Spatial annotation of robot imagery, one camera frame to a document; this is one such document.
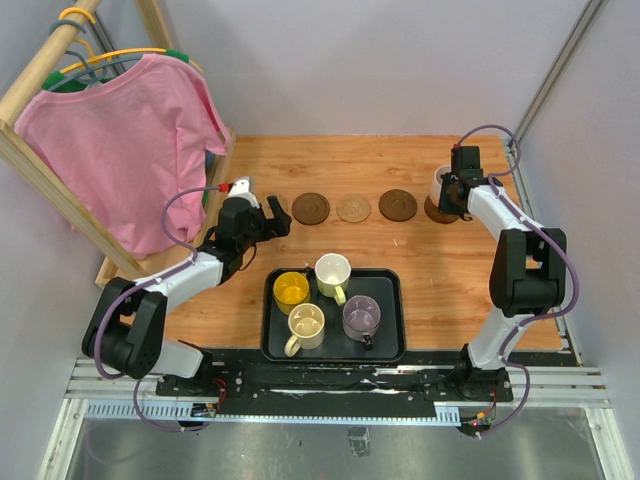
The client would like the aluminium frame post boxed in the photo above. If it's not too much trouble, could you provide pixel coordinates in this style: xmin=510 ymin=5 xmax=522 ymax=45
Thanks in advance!
xmin=515 ymin=0 xmax=608 ymax=143

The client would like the black plastic tray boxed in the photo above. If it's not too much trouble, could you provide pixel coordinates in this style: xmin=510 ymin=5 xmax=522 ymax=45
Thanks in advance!
xmin=261 ymin=268 xmax=406 ymax=365

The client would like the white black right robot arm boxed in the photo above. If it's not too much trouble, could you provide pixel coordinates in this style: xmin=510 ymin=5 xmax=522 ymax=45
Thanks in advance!
xmin=438 ymin=144 xmax=567 ymax=400

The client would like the cream mug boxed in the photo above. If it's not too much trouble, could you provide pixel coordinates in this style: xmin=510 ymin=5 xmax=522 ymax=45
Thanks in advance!
xmin=284 ymin=303 xmax=326 ymax=357

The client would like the wooden clothes rack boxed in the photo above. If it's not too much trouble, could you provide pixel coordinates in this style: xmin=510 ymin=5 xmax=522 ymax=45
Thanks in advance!
xmin=1 ymin=1 xmax=236 ymax=285

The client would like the purple mug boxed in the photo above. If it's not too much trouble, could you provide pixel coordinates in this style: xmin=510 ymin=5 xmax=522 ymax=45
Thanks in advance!
xmin=342 ymin=295 xmax=381 ymax=349

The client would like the small woven rattan coaster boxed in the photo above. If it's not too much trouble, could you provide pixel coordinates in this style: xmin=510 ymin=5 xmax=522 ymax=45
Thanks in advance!
xmin=336 ymin=194 xmax=371 ymax=223

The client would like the dark wooden coaster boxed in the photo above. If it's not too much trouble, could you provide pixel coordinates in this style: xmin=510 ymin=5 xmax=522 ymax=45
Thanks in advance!
xmin=378 ymin=189 xmax=417 ymax=222
xmin=292 ymin=192 xmax=330 ymax=226
xmin=424 ymin=196 xmax=460 ymax=224

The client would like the yellow clothes hanger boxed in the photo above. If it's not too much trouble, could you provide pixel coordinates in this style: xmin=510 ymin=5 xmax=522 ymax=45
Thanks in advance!
xmin=62 ymin=1 xmax=178 ymax=73

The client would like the yellow translucent cup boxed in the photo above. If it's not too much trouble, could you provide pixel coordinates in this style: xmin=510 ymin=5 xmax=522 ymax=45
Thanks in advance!
xmin=272 ymin=271 xmax=311 ymax=315

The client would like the pink t-shirt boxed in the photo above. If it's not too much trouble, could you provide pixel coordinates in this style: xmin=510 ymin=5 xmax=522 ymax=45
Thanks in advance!
xmin=14 ymin=54 xmax=230 ymax=259

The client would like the pink mug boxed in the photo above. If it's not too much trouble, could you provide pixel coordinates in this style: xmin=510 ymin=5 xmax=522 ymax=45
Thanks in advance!
xmin=429 ymin=165 xmax=450 ymax=205

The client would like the grey slotted cable duct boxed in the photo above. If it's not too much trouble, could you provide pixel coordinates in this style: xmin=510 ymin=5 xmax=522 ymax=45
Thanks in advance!
xmin=84 ymin=400 xmax=462 ymax=427

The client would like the green clothes hanger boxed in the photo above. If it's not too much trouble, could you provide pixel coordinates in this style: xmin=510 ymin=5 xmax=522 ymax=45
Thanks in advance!
xmin=41 ymin=48 xmax=203 ymax=92

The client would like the grey clothes hanger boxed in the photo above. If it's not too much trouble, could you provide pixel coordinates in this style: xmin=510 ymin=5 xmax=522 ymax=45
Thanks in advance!
xmin=41 ymin=50 xmax=142 ymax=91

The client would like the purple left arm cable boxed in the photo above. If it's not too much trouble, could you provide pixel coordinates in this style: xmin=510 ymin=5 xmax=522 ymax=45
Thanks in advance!
xmin=93 ymin=184 xmax=226 ymax=434

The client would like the pale green mug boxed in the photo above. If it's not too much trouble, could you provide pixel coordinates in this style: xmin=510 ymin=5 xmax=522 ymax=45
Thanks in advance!
xmin=314 ymin=253 xmax=351 ymax=306

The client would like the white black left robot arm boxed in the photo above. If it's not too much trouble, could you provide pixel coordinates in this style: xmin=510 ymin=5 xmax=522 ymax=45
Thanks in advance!
xmin=82 ymin=195 xmax=291 ymax=396

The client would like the large woven rattan coaster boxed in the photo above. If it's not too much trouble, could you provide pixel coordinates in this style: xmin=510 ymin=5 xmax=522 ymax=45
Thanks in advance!
xmin=261 ymin=192 xmax=289 ymax=211

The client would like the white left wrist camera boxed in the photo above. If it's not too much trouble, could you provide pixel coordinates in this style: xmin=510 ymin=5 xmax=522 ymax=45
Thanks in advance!
xmin=228 ymin=176 xmax=257 ymax=203

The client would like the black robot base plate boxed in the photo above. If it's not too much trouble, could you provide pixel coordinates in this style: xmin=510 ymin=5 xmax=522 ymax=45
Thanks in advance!
xmin=155 ymin=348 xmax=514 ymax=414

